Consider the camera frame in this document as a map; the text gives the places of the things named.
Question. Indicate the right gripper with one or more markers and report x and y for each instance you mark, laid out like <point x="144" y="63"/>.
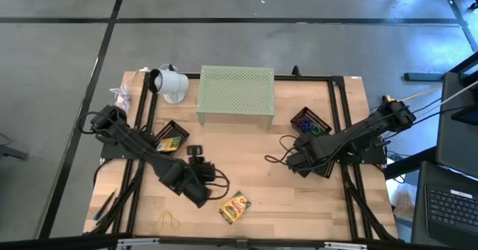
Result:
<point x="306" y="156"/>

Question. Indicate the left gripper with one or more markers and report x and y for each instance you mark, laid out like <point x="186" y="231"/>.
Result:
<point x="186" y="179"/>

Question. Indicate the green rubber band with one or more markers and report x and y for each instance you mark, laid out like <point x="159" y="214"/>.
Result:
<point x="316" y="129"/>

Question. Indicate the orange spiral band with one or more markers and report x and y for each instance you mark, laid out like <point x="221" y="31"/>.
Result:
<point x="299" y="122"/>

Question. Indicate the large crayon box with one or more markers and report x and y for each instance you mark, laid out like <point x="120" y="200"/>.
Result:
<point x="234" y="207"/>

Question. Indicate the small yellow crayon box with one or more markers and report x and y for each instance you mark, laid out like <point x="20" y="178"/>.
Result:
<point x="170" y="144"/>

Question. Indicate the yellow rubber band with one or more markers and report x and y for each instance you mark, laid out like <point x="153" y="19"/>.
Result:
<point x="167" y="213"/>

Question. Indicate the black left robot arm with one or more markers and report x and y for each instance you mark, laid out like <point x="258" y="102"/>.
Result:
<point x="134" y="142"/>

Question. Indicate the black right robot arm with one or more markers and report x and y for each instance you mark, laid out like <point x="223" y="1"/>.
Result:
<point x="354" y="134"/>

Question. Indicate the black crossbar silver brackets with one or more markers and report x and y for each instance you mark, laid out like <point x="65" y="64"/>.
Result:
<point x="239" y="242"/>

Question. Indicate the green perforated metal riser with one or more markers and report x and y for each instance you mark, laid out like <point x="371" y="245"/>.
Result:
<point x="235" y="89"/>

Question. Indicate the bag of rubber bands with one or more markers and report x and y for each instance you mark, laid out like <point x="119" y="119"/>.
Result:
<point x="404" y="203"/>

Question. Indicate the dark pen blue tip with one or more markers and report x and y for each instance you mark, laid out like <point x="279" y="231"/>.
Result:
<point x="104" y="206"/>

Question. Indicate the black floor foot bar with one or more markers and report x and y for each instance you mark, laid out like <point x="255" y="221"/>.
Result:
<point x="422" y="77"/>

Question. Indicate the black laptop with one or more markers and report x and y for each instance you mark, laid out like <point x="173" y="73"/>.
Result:
<point x="448" y="209"/>

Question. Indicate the grey stand leg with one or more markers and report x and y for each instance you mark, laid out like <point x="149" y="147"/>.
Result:
<point x="13" y="153"/>

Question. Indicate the black clamp bracket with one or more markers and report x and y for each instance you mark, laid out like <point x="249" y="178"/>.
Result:
<point x="296" y="71"/>

